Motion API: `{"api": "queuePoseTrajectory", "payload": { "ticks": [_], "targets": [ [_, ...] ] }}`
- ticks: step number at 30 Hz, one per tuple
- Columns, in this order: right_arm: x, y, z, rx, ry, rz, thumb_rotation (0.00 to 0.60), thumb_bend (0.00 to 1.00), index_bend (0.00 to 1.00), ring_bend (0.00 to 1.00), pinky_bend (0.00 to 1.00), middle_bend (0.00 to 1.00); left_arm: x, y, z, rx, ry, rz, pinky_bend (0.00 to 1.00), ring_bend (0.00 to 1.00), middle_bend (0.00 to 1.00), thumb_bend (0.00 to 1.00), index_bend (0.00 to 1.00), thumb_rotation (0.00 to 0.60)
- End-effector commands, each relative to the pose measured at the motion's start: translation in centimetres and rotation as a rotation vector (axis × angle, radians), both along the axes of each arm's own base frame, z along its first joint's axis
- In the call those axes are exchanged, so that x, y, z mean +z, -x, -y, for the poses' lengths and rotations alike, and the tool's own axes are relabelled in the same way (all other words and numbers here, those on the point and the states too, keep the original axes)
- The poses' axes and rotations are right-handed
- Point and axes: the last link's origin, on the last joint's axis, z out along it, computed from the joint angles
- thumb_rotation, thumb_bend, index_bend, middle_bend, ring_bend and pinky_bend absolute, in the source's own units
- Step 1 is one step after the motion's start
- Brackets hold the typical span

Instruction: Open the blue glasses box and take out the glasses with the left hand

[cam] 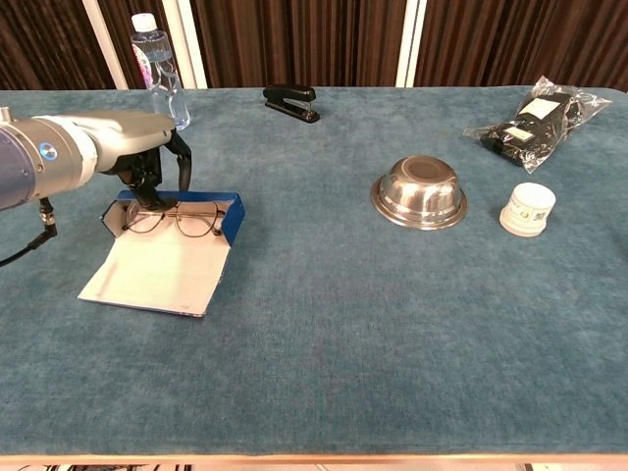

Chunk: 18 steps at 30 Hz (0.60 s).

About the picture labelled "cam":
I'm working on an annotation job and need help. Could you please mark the white narrow pillar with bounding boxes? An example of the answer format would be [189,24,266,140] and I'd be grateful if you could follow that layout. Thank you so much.
[81,0,130,90]

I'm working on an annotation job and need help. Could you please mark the dark brown curtain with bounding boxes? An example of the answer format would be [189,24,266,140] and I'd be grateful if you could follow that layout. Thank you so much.
[0,0,628,92]

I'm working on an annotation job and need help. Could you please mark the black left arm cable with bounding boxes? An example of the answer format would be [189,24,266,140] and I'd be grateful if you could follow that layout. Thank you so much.
[0,195,60,269]

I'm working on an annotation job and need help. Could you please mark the blue glasses case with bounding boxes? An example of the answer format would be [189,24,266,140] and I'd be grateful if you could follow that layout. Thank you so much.
[77,189,245,319]

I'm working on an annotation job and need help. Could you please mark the eyeglasses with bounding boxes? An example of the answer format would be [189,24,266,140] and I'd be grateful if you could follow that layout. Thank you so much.
[122,199,228,240]

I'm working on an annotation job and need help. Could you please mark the upturned stainless steel bowl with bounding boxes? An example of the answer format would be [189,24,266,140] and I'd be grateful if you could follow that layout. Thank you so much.
[370,155,469,231]

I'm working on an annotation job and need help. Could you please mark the black stapler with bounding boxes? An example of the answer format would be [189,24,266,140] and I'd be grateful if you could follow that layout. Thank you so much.
[262,84,321,124]

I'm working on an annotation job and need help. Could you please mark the plastic bag of black socks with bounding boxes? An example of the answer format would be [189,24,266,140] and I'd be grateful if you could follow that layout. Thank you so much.
[462,76,613,175]

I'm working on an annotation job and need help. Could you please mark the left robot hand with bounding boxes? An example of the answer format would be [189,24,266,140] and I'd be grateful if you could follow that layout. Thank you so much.
[78,110,193,213]

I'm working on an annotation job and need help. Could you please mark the clear plastic water bottle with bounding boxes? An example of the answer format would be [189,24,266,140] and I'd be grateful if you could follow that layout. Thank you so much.
[130,13,191,132]

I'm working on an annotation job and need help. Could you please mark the white wide pillar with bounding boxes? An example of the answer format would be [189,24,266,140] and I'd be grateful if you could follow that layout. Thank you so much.
[161,0,208,89]

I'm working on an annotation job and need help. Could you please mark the teal table cloth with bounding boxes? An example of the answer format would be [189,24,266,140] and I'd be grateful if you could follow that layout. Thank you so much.
[0,85,628,457]

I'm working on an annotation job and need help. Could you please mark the small white jar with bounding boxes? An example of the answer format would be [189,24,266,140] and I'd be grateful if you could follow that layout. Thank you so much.
[498,182,557,238]

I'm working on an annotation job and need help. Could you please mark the white pillar with grey edge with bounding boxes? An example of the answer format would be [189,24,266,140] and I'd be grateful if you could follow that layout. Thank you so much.
[394,0,427,88]

